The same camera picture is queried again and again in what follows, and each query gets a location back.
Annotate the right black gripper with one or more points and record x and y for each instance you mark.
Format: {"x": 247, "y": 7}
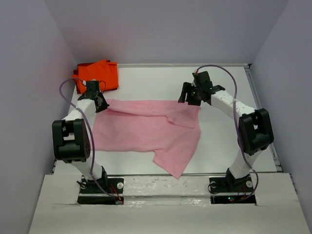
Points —
{"x": 186, "y": 87}

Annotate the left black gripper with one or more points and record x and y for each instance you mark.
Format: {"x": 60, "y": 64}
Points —
{"x": 104, "y": 105}

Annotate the pink t shirt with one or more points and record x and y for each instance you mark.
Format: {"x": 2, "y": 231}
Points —
{"x": 169, "y": 129}

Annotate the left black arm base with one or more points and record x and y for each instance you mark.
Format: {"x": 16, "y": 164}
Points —
{"x": 91, "y": 194}

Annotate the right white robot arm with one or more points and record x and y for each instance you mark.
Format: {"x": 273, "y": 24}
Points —
{"x": 253, "y": 128}

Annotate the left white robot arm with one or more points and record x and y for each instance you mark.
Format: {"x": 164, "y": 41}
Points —
{"x": 73, "y": 139}

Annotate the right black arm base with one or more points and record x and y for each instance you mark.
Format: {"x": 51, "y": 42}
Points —
{"x": 221, "y": 193}

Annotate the orange folded t shirt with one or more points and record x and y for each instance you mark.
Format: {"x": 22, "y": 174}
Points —
{"x": 104, "y": 71}

